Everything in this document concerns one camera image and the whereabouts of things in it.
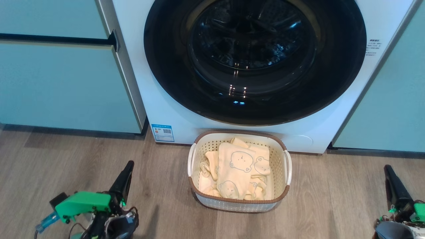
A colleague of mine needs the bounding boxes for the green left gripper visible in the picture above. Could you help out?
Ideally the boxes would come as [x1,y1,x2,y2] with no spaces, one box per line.
[55,160,135,224]

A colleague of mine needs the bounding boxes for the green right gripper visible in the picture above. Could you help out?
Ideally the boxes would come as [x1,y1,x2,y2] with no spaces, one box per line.
[384,165,425,222]

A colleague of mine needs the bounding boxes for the cream bear-print long garment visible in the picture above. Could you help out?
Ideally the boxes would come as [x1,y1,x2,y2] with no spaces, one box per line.
[216,143,256,200]

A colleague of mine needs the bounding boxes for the black round washer door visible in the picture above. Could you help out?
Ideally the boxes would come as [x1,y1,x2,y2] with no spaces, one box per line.
[143,0,367,126]

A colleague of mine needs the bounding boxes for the white front-load washing machine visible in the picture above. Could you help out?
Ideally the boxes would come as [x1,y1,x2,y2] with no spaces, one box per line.
[111,0,415,155]

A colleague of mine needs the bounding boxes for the blue energy label sticker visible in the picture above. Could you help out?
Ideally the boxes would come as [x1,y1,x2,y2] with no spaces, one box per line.
[151,124,175,143]

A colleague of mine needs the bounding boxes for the teal cabinet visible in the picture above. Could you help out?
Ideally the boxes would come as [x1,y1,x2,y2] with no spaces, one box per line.
[332,0,425,154]
[0,0,144,134]

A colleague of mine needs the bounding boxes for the white perforated laundry basket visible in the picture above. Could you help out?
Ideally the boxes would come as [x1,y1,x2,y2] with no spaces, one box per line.
[187,130,293,213]

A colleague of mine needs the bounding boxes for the printed text label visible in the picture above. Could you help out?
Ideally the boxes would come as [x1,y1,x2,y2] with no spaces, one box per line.
[365,39,383,57]

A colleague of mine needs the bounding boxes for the black cable with blue plug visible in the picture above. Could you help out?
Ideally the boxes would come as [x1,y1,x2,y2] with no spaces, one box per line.
[35,212,61,239]

